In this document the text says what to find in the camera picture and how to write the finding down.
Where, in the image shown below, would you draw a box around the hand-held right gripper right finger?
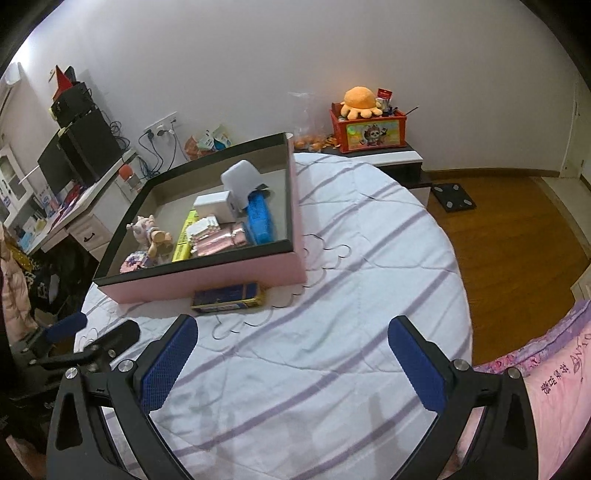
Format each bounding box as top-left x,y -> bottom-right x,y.
387,315 -> 541,480

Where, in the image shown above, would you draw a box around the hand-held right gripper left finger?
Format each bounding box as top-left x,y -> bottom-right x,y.
46,314 -> 199,480

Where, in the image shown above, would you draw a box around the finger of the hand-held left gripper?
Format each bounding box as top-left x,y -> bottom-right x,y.
37,319 -> 140,372
9,312 -> 88,365

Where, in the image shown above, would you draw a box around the pink box with black rim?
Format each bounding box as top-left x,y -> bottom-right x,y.
92,132 -> 306,304

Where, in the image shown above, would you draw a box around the yellow highlighter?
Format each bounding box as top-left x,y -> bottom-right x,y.
172,209 -> 199,263

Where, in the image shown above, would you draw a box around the rose gold metal can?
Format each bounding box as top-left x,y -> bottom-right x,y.
196,222 -> 254,257

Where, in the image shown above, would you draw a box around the white and pink block toy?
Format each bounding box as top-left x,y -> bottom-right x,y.
187,216 -> 221,243

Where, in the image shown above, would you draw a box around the white charger plug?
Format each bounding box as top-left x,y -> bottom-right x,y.
193,191 -> 237,222

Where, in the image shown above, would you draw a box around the blue highlighter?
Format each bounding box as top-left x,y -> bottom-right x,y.
246,189 -> 276,245

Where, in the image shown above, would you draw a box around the white lamp socket adapter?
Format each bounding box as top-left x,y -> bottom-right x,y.
221,160 -> 269,215

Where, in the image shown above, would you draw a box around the black office chair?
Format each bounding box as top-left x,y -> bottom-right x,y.
28,258 -> 100,319

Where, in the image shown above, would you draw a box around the pink puffer jacket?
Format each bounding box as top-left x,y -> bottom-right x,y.
0,226 -> 40,342

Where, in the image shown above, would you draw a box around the dark blue tin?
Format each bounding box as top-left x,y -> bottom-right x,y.
191,282 -> 266,315

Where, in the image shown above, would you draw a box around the white desk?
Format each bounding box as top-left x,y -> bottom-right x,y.
23,148 -> 139,266

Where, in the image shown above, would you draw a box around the pink printed blanket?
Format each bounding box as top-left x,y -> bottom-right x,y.
455,300 -> 591,480

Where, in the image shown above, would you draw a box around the white glass door cabinet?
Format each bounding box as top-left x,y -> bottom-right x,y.
0,143 -> 28,222

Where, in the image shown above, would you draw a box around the black computer monitor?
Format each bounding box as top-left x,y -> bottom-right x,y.
37,136 -> 77,197

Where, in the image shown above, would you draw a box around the water bottle with orange cap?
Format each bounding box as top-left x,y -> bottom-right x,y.
119,165 -> 141,192

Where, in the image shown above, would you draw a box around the black floor scale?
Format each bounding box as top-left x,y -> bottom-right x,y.
430,181 -> 476,212

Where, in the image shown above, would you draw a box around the low bedside cabinet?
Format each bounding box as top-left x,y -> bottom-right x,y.
295,141 -> 432,204

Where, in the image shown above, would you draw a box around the snack bags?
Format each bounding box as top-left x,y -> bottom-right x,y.
185,124 -> 232,160

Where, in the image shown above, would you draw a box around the small black box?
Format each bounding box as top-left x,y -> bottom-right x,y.
50,82 -> 96,127

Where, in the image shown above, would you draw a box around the red storage crate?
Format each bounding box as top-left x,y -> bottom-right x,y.
329,108 -> 409,153

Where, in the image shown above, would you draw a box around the white air conditioner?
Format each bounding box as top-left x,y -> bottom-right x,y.
0,62 -> 23,112

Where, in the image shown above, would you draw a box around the orange octopus plush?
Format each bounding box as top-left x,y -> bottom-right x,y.
340,86 -> 384,118

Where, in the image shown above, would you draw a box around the cream door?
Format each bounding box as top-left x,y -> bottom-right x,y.
558,78 -> 591,178

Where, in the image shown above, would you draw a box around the black power cables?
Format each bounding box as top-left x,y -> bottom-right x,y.
111,120 -> 178,178

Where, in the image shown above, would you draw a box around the white wall socket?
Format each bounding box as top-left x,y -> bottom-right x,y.
143,111 -> 178,137

